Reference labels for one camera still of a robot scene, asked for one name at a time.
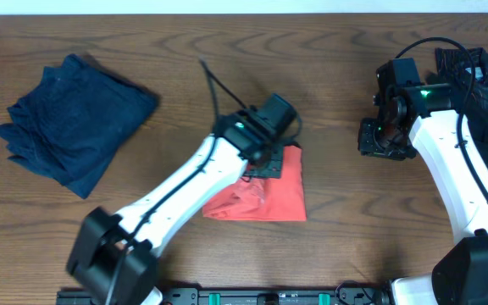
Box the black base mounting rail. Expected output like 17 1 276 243
55 279 391 305

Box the red soccer t-shirt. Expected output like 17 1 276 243
202 144 307 222

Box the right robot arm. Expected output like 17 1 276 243
358 58 488 304

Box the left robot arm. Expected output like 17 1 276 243
66 94 300 304

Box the black patterned garment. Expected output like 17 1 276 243
427 47 488 169

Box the folded navy blue shirt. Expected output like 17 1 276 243
0 54 159 199

